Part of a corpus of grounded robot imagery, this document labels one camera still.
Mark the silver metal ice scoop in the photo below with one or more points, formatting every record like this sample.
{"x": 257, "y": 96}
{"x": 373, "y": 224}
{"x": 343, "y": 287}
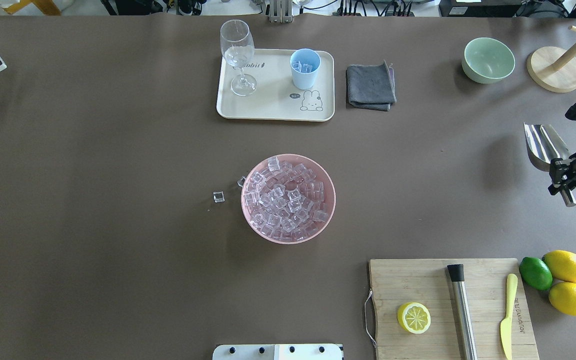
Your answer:
{"x": 543, "y": 144}

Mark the pink bowl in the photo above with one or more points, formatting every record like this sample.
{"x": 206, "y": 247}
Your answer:
{"x": 288, "y": 199}

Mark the wooden cup tree stand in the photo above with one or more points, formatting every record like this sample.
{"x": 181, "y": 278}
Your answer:
{"x": 554, "y": 68}

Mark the light blue cup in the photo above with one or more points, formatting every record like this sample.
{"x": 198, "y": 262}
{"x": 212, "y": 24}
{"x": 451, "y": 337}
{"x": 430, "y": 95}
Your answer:
{"x": 306, "y": 55}

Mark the clear plastic ice cubes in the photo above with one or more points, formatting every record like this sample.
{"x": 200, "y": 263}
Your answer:
{"x": 285, "y": 200}

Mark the spilled ice cube near bowl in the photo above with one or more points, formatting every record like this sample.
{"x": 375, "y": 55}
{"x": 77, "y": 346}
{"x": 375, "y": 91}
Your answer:
{"x": 241, "y": 182}

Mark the spilled ice cube far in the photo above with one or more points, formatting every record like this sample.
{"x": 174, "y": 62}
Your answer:
{"x": 218, "y": 196}

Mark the yellow lemon upper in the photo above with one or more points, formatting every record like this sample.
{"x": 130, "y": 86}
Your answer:
{"x": 562, "y": 264}

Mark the yellow lemon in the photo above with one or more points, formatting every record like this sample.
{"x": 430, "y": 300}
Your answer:
{"x": 562, "y": 297}
{"x": 562, "y": 264}

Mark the light green bowl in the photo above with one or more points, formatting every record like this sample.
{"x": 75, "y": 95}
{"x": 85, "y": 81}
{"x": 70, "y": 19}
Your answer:
{"x": 487, "y": 60}

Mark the green lime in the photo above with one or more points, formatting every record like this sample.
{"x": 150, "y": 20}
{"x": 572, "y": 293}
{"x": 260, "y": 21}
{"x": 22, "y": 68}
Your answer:
{"x": 536, "y": 273}

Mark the yellow lemon lower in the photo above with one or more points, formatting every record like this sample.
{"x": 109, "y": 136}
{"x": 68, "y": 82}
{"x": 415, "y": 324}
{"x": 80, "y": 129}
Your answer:
{"x": 562, "y": 297}

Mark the steel muddler black tip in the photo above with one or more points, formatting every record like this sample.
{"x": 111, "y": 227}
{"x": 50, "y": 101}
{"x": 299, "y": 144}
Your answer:
{"x": 458, "y": 282}

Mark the yellow plastic knife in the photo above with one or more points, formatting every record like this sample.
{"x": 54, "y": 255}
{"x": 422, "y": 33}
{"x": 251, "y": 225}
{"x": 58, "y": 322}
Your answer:
{"x": 506, "y": 324}

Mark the grey folded cloth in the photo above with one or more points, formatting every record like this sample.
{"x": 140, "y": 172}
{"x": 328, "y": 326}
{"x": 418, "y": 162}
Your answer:
{"x": 371, "y": 87}

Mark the bamboo cutting board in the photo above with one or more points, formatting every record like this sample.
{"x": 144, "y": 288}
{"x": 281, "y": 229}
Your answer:
{"x": 395, "y": 282}

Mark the half lemon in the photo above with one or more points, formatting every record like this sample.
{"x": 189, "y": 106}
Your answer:
{"x": 414, "y": 317}

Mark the cream rabbit serving tray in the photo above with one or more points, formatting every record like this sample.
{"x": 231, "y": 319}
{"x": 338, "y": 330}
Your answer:
{"x": 276, "y": 97}

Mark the clear wine glass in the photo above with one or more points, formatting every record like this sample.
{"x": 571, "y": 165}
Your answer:
{"x": 237, "y": 48}

